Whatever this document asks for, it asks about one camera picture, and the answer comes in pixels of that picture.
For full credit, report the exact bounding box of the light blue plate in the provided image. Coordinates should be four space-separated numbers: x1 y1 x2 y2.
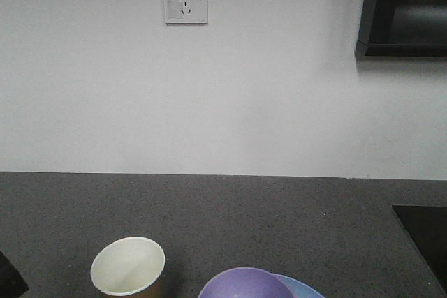
273 274 324 298

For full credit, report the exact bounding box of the lavender plastic bowl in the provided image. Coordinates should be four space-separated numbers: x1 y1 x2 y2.
198 267 293 298

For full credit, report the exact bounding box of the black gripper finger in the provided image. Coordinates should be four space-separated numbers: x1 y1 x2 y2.
0 253 29 298

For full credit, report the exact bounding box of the white wall socket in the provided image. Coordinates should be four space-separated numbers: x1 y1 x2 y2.
161 0 210 25

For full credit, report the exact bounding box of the brown paper cup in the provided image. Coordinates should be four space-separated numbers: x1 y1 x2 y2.
90 237 166 297

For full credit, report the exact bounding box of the black induction cooktop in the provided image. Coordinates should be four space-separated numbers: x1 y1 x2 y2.
392 204 447 292

